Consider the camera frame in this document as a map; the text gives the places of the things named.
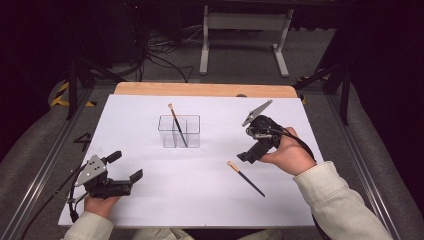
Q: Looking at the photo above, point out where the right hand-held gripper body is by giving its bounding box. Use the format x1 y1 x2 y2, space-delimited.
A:
241 99 284 159

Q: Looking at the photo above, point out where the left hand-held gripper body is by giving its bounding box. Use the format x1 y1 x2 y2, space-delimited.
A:
73 154 134 200

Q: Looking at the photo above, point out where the black makeup brush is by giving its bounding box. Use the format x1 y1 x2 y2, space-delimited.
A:
227 160 267 198
167 102 189 148

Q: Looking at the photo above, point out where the clear plastic organizer box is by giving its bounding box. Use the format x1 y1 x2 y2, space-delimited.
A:
157 114 202 149

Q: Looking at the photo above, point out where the person's left hand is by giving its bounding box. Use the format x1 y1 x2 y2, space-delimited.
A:
83 194 122 219

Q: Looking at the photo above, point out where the person's right hand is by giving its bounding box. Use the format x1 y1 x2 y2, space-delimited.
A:
258 126 318 177

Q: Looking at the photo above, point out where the black tape mark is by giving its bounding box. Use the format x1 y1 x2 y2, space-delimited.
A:
73 132 93 153

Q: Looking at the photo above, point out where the white table sheet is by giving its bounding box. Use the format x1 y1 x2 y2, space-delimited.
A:
58 93 325 229

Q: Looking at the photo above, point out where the black tripod stand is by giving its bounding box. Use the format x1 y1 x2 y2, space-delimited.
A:
64 56 118 121
293 59 351 126

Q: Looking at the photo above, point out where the yellow black hazard tape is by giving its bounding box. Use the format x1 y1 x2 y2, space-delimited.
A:
49 81 98 108

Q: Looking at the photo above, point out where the white metal stand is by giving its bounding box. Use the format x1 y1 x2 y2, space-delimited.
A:
199 4 295 78

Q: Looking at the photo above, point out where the right hand-held gripper cable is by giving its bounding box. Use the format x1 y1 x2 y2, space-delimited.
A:
281 128 332 240

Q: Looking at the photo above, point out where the hand-held gripper cable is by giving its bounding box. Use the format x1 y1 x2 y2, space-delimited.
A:
19 164 88 240
281 128 332 240

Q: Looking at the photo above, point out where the left hand-held gripper cable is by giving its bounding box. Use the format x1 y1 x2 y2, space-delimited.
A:
19 164 88 240

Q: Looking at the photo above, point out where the aluminium floor rail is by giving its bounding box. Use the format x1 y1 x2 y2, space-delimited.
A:
324 94 401 240
0 88 94 240

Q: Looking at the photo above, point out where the bundle of floor cables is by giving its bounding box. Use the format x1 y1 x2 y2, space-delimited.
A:
141 24 204 84

